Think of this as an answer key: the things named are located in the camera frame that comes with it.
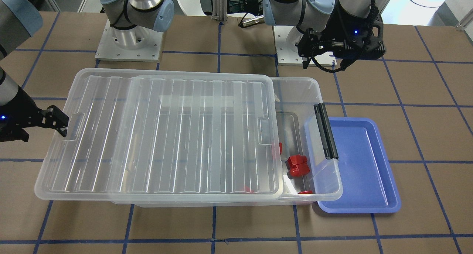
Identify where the clear plastic box lid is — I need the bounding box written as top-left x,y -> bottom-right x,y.
34,68 -> 284,204

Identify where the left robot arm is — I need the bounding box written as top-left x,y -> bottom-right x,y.
262,0 -> 389,73

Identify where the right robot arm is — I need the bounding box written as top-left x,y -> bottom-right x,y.
0,0 -> 174,142

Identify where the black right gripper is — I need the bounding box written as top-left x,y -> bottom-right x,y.
0,95 -> 69,142

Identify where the blue plastic tray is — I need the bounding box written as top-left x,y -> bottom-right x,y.
318,117 -> 402,214

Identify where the red block in box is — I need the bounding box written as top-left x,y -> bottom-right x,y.
287,154 -> 310,177

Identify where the red block under lid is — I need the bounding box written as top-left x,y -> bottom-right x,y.
244,186 -> 254,193

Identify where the clear plastic storage box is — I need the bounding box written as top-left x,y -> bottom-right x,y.
105,72 -> 343,207

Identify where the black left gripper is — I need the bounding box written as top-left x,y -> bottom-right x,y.
298,13 -> 386,71

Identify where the white chair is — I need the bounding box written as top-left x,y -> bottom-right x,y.
177,0 -> 206,17

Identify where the black box latch handle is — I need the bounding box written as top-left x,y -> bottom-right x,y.
313,102 -> 338,160

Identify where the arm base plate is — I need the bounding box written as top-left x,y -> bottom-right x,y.
95,20 -> 164,62
273,25 -> 337,67

